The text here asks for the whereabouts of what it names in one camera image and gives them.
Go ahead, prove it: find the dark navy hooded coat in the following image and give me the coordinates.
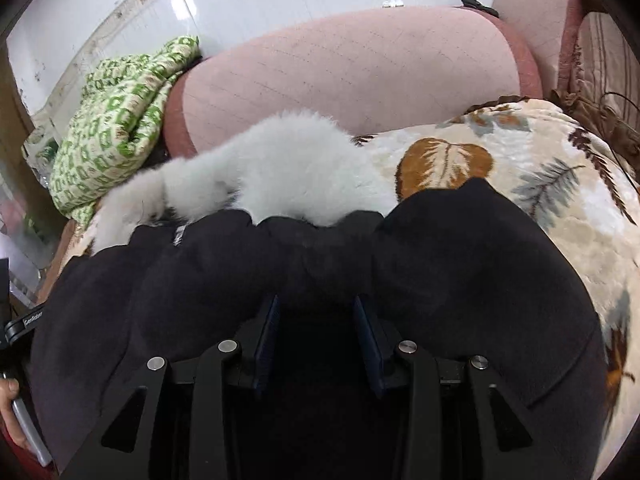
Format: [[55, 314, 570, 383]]
[[28, 109, 609, 480]]

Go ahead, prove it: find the person's left hand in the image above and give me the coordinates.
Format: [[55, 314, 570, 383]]
[[0, 378, 32, 452]]

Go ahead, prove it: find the green checkered folded quilt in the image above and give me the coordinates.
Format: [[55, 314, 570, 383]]
[[49, 36, 201, 229]]

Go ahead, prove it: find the leaf pattern fleece blanket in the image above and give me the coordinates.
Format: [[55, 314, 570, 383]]
[[37, 96, 640, 466]]

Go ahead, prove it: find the pink bed headboard cushion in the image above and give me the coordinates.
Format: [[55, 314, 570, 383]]
[[163, 0, 582, 156]]

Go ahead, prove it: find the striped beige side cushion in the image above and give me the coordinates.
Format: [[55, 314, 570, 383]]
[[549, 8, 640, 181]]

